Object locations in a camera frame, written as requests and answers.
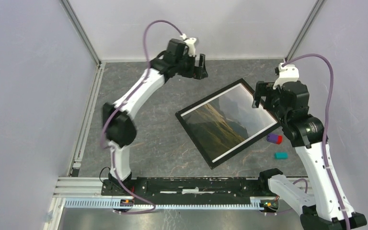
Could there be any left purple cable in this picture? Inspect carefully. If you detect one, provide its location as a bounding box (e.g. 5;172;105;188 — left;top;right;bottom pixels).
99;19;184;215

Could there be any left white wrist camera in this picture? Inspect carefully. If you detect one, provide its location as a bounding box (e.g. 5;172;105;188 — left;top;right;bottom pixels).
180;33;199;57

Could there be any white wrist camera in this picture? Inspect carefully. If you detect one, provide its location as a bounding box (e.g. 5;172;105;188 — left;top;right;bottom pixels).
180;33;199;57
273;62;299;90

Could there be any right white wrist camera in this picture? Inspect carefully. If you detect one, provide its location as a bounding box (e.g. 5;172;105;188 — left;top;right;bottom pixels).
273;62;299;90

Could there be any teal block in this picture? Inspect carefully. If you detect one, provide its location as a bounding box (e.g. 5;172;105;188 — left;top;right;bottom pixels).
274;152;288;160

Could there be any purple cable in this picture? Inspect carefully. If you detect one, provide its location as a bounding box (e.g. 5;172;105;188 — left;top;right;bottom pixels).
263;53;352;230
99;19;184;215

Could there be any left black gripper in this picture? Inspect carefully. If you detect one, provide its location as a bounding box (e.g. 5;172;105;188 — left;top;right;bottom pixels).
175;52;208;81

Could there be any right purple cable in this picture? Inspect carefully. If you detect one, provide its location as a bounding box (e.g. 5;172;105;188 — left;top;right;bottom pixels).
263;53;352;230

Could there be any landscape photo print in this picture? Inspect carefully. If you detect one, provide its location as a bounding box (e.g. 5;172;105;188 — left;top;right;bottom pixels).
181;83;278;164

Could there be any wooden picture frame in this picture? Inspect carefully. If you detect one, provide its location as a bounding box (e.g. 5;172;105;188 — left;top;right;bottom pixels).
174;78;282;170

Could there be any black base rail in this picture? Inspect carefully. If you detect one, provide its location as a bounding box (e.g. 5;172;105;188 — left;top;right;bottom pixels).
101;177;276;206

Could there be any purple red block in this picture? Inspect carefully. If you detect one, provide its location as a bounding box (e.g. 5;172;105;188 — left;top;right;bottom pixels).
266;133;283;145

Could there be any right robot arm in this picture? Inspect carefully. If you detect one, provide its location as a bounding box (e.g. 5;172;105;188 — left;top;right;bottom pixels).
253;81;367;230

